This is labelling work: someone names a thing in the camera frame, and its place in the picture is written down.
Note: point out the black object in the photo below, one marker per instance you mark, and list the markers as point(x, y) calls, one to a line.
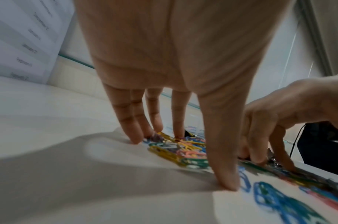
point(318, 148)

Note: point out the person's right hand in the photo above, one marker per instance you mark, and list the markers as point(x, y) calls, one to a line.
point(296, 102)

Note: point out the white labelled panel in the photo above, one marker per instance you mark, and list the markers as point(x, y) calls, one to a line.
point(22, 39)

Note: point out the pile of colourful paper clips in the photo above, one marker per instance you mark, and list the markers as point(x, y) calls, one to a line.
point(182, 151)

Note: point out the person's left hand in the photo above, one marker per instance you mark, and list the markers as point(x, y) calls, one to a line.
point(168, 48)

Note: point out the spread of blue green clips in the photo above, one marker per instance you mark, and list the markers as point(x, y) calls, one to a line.
point(279, 201)

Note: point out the grey window frame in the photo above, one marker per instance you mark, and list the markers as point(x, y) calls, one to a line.
point(321, 35)

